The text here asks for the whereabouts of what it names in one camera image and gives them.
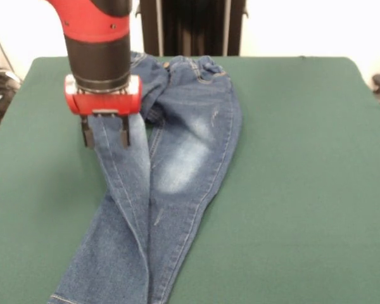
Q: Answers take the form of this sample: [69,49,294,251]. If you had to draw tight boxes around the dark green table cloth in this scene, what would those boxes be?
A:
[0,55,380,304]

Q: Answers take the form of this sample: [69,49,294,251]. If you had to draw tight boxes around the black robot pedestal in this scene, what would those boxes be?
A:
[135,0,250,57]

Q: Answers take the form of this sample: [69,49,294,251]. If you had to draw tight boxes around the blue denim jeans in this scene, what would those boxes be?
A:
[49,52,244,304]

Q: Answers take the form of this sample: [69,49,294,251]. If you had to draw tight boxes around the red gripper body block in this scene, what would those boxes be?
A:
[64,75,144,117]

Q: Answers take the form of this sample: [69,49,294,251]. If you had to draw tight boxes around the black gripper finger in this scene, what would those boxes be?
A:
[119,114,132,149]
[80,115,96,149]

